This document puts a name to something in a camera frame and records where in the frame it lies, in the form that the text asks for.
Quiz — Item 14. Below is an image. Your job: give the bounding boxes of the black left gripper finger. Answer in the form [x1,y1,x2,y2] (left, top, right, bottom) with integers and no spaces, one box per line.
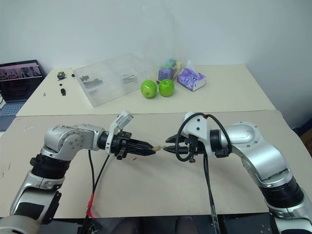
[130,138,154,149]
[128,146,156,156]

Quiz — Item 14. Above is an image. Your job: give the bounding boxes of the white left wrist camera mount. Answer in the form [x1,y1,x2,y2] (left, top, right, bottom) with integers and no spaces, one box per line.
[105,110,135,156]

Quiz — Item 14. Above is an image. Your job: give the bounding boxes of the purple tissue pack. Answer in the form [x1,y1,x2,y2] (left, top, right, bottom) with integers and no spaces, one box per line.
[176,67,207,92]

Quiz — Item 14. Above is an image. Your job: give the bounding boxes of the open laptop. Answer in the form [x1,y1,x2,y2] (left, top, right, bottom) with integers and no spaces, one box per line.
[0,59,46,124]

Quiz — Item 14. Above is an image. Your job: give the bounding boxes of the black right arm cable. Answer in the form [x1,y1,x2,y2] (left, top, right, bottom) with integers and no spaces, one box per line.
[176,112,233,234]

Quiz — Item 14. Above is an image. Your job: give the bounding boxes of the green apple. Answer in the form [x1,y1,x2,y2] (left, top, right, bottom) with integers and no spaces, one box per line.
[140,79,158,99]
[158,78,175,98]

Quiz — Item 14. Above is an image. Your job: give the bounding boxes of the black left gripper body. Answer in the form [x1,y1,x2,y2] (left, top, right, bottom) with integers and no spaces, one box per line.
[112,132,134,161]

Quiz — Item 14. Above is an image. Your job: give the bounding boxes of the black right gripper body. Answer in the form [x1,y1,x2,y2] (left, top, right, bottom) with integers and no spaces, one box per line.
[186,134,207,163]

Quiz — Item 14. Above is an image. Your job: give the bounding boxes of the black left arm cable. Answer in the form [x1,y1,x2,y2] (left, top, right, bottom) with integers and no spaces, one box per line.
[81,148,111,234]

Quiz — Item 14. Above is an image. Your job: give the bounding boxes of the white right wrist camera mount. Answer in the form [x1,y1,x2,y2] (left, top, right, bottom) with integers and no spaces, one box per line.
[182,111,209,145]

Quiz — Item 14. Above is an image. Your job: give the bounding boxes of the brown cardboard box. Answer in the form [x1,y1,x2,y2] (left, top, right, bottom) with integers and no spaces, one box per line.
[300,128,312,157]

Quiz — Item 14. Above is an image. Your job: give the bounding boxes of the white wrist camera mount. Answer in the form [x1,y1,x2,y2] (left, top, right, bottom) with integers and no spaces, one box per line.
[105,110,135,156]
[182,111,209,145]

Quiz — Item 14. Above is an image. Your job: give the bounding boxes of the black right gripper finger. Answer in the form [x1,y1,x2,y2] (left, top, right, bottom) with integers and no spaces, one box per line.
[162,145,190,156]
[165,134,189,145]

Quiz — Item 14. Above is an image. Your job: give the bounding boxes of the clear bag of toy blocks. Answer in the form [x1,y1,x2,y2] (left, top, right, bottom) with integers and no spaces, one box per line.
[150,7,195,82]

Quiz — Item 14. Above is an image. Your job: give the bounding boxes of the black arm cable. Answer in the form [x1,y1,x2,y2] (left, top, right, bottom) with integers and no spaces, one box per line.
[81,148,111,234]
[176,112,233,234]

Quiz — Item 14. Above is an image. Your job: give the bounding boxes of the clear plastic organizer box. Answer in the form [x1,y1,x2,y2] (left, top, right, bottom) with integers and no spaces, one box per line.
[73,53,150,108]

